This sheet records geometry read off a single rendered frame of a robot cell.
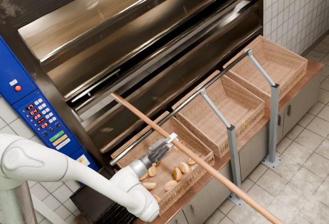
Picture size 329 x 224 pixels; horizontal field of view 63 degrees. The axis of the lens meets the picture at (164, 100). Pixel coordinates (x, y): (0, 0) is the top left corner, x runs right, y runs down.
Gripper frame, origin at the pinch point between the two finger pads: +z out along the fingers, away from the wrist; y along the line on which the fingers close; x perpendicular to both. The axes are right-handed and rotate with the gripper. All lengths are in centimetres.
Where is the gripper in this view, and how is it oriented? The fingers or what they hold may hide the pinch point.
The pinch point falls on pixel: (171, 140)
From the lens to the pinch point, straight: 147.4
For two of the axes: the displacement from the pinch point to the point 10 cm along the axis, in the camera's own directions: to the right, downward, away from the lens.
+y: 2.4, 7.1, 6.6
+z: 7.5, -5.7, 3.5
